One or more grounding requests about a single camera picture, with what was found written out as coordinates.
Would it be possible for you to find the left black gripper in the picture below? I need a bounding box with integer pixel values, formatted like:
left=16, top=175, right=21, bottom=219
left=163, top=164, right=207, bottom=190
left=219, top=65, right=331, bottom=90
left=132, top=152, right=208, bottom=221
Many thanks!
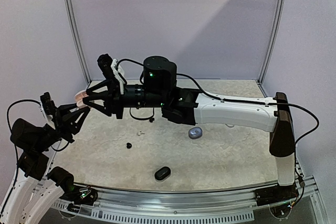
left=33, top=101, right=89, bottom=152

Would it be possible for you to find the pink charging case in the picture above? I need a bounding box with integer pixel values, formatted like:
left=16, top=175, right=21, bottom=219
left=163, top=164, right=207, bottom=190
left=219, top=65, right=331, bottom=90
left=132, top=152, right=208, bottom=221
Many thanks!
left=75, top=90, right=88, bottom=109

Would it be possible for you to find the purple charging case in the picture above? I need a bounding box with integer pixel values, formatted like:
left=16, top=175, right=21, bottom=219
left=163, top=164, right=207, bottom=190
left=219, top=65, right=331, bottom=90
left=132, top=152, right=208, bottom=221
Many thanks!
left=188, top=127, right=203, bottom=139

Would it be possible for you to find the white charging case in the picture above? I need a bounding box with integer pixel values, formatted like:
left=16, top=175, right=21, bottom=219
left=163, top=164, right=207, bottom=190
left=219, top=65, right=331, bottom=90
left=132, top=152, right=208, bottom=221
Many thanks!
left=225, top=124, right=235, bottom=128

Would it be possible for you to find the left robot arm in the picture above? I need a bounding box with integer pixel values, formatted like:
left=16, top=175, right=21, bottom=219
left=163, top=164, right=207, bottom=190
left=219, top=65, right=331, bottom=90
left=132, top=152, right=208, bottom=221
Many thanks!
left=1, top=99, right=98, bottom=223

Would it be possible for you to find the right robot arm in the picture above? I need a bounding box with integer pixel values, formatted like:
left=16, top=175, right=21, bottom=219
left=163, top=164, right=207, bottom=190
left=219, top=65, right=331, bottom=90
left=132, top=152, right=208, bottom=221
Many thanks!
left=82, top=54, right=295, bottom=201

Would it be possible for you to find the black charging case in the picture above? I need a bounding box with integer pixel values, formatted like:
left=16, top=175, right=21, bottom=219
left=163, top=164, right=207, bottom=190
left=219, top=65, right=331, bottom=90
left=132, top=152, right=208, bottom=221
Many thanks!
left=154, top=166, right=171, bottom=182

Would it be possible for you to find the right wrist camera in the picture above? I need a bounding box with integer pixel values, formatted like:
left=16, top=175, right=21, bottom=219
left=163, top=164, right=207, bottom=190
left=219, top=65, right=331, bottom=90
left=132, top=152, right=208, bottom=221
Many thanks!
left=97, top=54, right=127, bottom=95

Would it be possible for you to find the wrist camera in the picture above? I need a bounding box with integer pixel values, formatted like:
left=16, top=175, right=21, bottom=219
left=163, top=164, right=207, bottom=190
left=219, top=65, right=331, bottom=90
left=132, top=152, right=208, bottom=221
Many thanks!
left=97, top=54, right=127, bottom=95
left=40, top=92, right=56, bottom=129

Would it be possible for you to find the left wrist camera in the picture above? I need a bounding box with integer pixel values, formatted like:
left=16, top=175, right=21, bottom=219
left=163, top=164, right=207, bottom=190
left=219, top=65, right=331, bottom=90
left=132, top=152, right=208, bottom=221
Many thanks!
left=40, top=92, right=56, bottom=129

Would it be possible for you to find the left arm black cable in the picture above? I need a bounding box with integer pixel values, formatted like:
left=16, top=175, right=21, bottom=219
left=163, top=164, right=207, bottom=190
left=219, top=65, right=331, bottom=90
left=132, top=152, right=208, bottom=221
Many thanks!
left=6, top=99, right=69, bottom=156

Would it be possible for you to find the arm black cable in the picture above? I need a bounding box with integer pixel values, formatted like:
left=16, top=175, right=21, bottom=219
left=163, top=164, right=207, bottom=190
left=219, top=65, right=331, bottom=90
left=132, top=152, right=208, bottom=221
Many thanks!
left=117, top=58, right=320, bottom=147
left=6, top=99, right=69, bottom=156

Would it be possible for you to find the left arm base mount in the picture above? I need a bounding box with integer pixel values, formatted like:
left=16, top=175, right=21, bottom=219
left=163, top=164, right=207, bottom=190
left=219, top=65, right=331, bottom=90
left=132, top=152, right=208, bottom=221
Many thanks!
left=59, top=184, right=98, bottom=206

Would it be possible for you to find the aluminium front rail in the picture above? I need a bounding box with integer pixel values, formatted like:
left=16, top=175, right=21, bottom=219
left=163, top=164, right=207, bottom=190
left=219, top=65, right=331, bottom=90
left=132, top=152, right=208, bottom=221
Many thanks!
left=40, top=176, right=328, bottom=223

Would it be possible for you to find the right aluminium frame post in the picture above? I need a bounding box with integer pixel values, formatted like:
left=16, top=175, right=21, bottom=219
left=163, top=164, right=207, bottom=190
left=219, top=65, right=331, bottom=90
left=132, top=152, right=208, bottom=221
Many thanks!
left=257, top=0, right=285, bottom=86

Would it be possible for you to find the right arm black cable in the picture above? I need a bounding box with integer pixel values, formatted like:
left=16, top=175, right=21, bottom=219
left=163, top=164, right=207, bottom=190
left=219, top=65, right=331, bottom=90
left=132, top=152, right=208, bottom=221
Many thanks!
left=117, top=58, right=320, bottom=147

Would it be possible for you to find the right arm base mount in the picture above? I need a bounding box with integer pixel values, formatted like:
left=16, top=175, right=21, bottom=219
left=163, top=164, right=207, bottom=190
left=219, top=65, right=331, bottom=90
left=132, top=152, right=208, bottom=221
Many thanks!
left=254, top=184, right=305, bottom=206

